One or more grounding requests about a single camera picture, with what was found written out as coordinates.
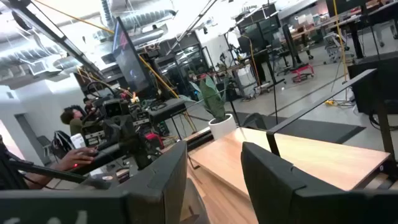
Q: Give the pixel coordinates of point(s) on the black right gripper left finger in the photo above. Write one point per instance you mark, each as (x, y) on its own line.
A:
(149, 199)

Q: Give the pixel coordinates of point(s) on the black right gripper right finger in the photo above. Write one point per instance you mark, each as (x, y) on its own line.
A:
(280, 193)

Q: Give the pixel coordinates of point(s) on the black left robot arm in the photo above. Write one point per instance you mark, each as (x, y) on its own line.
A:
(118, 130)

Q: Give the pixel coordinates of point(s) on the person's forearm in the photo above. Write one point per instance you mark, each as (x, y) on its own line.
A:
(43, 177)

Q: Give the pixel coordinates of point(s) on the black floor mat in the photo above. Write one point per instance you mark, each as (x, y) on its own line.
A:
(311, 129)

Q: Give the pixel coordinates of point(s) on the person's hand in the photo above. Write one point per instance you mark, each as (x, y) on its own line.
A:
(77, 158)

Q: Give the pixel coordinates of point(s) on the green plant in white pot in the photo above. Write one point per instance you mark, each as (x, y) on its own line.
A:
(221, 126)

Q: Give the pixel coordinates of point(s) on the black top work table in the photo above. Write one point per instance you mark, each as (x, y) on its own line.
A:
(164, 110)

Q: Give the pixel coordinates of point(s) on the person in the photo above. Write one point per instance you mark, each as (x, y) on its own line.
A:
(88, 105)
(73, 123)

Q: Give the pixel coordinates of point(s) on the red wheeled cart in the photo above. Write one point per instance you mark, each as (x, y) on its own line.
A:
(302, 73)

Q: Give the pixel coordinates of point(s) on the large dark monitor screen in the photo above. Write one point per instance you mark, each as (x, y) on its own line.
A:
(130, 59)

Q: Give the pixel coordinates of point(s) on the wooden shelf with black frame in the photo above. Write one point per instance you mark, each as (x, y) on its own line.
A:
(295, 161)

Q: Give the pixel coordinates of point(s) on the black rig frame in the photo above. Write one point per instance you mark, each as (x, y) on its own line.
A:
(62, 37)

